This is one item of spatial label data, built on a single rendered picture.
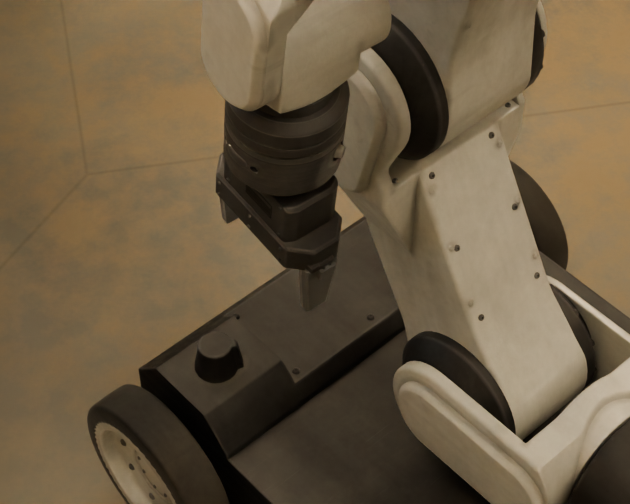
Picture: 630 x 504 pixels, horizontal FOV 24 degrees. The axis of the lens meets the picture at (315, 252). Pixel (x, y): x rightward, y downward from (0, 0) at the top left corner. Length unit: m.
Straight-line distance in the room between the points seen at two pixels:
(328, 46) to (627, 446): 0.52
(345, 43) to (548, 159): 1.10
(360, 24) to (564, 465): 0.52
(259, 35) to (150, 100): 1.22
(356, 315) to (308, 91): 0.64
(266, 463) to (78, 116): 0.77
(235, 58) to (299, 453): 0.66
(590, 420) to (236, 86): 0.54
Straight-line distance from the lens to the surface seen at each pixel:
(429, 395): 1.38
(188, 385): 1.52
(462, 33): 1.14
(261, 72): 0.94
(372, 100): 1.18
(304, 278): 1.12
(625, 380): 1.40
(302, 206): 1.07
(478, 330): 1.35
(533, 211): 1.73
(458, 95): 1.20
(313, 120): 1.01
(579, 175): 2.04
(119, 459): 1.65
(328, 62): 0.98
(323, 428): 1.54
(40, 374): 1.82
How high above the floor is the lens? 1.44
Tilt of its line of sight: 49 degrees down
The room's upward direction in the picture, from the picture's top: straight up
